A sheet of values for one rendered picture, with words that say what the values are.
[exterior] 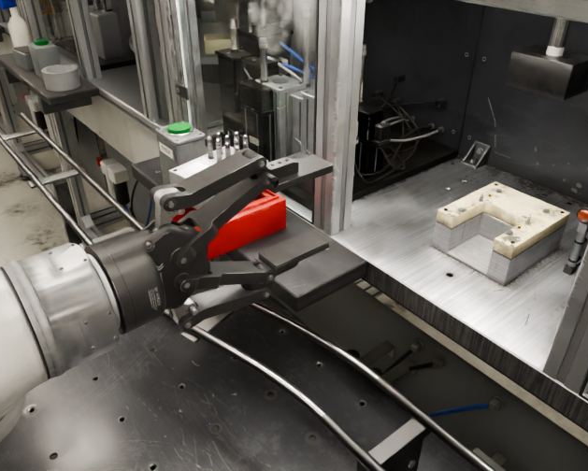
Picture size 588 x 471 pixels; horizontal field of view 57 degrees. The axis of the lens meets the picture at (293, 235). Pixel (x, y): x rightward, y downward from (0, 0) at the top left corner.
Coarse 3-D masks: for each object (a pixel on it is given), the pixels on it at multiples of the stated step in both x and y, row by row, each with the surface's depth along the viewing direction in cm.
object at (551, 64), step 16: (560, 32) 68; (528, 48) 73; (544, 48) 73; (560, 48) 69; (512, 64) 72; (528, 64) 71; (544, 64) 69; (560, 64) 68; (576, 64) 67; (512, 80) 73; (528, 80) 71; (544, 80) 70; (560, 80) 68; (576, 80) 69; (560, 96) 69
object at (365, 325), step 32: (384, 128) 95; (384, 160) 108; (416, 160) 108; (448, 160) 111; (352, 192) 97; (352, 288) 117; (320, 320) 132; (352, 320) 121; (384, 320) 112; (352, 352) 105; (384, 352) 111; (416, 352) 104; (448, 352) 100; (416, 384) 111; (448, 384) 103; (480, 384) 96; (448, 416) 106; (480, 416) 99; (512, 416) 92; (544, 416) 87; (480, 448) 102; (512, 448) 95; (544, 448) 89; (576, 448) 84
